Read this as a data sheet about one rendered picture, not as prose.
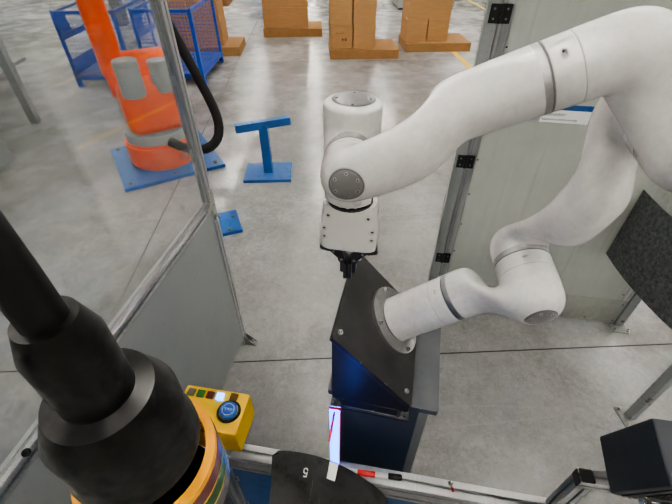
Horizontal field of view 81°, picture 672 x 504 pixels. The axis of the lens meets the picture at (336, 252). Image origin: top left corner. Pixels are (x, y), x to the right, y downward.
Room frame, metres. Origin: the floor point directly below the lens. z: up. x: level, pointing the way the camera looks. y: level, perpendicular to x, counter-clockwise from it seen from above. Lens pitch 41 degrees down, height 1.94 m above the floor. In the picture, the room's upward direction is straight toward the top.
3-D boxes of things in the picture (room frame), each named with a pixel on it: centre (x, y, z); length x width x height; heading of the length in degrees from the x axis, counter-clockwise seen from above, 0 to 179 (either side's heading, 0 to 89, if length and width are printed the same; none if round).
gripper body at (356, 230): (0.55, -0.02, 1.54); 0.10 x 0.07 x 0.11; 80
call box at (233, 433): (0.46, 0.29, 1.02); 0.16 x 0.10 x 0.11; 80
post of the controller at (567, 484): (0.32, -0.52, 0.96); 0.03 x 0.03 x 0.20; 80
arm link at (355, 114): (0.55, -0.02, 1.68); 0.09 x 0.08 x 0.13; 175
